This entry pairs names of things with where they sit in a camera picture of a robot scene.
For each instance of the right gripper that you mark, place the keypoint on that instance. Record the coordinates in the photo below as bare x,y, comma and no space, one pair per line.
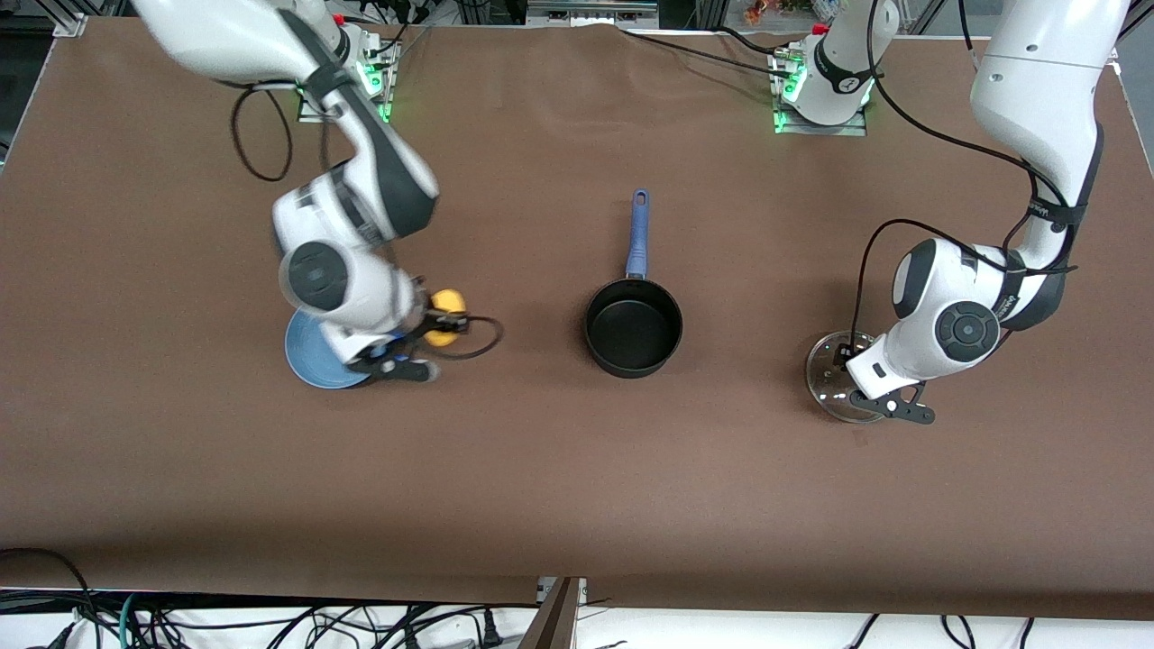
431,321

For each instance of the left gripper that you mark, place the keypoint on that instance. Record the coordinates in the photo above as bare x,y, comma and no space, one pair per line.
847,352

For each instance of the yellow potato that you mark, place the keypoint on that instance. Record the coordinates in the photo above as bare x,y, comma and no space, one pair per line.
448,299

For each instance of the glass lid with blue knob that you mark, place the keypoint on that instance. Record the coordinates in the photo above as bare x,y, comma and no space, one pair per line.
825,379

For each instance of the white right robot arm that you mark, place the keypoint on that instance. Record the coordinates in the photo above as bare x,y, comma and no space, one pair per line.
361,180

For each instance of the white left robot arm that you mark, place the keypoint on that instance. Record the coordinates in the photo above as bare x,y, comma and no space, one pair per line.
1028,90

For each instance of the blue round plate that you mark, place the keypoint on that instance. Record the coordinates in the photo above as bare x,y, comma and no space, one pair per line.
306,356

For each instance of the brown table cloth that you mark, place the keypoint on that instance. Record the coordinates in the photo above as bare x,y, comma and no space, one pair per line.
541,469

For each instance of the grey metal box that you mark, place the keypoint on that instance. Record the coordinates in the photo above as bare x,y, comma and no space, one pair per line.
590,13

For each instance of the small colourful toy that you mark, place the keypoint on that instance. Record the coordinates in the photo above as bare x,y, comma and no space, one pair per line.
764,11

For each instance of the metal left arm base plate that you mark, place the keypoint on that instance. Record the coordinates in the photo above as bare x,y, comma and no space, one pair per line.
856,126

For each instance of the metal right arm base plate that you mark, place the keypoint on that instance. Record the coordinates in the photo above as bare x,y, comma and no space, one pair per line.
386,99

